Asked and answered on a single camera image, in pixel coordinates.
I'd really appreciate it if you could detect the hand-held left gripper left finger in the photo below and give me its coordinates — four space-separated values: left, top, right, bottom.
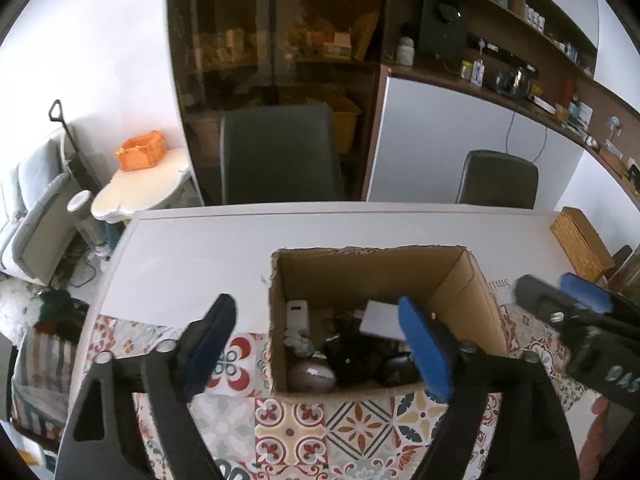
54 293 238 480

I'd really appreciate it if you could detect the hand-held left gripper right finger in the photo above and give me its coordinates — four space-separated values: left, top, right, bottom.
397 296 581 480

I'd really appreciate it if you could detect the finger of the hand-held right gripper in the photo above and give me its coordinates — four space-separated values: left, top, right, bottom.
514 273 581 333
559 272 640 322

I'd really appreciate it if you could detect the black computer mouse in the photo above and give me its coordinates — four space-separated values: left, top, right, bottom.
381 354 423 387

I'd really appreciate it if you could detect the white box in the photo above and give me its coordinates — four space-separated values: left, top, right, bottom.
359 299 408 341

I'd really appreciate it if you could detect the cardboard box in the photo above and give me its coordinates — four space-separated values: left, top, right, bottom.
269 245 510 402

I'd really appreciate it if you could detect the black cable bundle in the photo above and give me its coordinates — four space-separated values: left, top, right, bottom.
320 312 401 388

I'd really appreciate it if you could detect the white cable bundle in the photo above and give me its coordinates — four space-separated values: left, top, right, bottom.
284 329 316 358

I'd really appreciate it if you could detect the white power adapter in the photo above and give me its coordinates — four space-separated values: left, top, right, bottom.
286 299 311 333

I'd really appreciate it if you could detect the grey computer mouse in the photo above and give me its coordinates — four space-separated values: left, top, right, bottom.
287 357 337 393

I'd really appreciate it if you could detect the person's right hand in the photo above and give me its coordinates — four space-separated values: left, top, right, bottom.
577 394 623 480

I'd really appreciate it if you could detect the white printed paper bag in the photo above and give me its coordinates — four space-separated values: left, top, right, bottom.
491 272 523 308

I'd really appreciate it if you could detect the woven storage box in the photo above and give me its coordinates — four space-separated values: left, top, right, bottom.
550 206 616 283

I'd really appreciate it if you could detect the patterned table mat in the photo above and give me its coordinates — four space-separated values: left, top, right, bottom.
84 305 601 480

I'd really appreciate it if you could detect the narrow dark grey chair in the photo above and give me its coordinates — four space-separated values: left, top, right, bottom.
456 150 540 209

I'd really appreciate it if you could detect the dark green bag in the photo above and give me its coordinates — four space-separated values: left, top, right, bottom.
32 287 90 336

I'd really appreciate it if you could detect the striped cushion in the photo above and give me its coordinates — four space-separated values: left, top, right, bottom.
10 330 80 441

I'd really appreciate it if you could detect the white side table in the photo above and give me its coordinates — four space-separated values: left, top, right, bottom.
91 147 193 222

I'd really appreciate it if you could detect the white cylindrical fan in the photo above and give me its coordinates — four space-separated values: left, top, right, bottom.
66 190 110 257

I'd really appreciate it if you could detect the white low cabinet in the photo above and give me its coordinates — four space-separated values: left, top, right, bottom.
367 67 586 208

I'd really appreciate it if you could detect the orange plastic crate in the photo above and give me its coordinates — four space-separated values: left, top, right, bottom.
114 130 166 172

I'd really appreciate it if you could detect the wide dark grey chair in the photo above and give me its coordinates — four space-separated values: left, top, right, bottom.
220 105 347 206

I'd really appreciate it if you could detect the grey sofa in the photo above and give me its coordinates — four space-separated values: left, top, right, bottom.
0 137 77 286

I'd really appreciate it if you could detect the upright vacuum cleaner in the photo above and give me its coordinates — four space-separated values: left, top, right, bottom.
48 100 95 196

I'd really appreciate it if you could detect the yellow plastic bin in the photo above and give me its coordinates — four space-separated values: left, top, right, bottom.
332 102 362 153

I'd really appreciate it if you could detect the black speaker box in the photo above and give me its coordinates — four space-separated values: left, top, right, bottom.
417 0 469 59

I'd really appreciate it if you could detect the dark glass-door cabinet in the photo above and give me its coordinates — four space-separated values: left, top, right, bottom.
166 0 392 206

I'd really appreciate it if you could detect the wooden wall shelf unit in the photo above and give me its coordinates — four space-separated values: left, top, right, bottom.
382 0 640 196

